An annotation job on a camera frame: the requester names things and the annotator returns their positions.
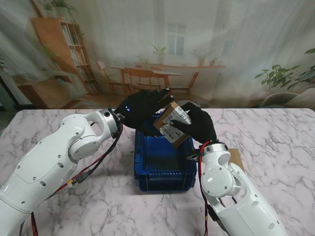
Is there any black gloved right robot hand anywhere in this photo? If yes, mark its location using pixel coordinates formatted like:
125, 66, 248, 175
171, 102, 218, 145

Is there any thick cardboard package with label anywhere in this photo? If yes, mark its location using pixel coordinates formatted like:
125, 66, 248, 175
226, 148, 246, 173

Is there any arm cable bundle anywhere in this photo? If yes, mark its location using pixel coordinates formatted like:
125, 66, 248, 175
197, 145, 222, 236
18, 122, 124, 236

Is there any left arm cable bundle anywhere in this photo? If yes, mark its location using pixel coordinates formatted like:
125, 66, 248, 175
18, 122, 124, 236

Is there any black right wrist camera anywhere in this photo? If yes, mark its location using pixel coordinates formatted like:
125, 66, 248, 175
187, 149, 201, 162

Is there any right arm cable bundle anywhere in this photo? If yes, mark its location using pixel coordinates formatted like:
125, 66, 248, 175
197, 145, 222, 236

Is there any printed room scene backdrop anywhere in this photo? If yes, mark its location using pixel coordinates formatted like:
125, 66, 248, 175
0, 0, 315, 110

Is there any blue plastic turnover box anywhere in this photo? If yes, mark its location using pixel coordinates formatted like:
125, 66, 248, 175
134, 110, 198, 195

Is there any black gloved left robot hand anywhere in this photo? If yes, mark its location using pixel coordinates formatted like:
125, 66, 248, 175
115, 88, 175, 138

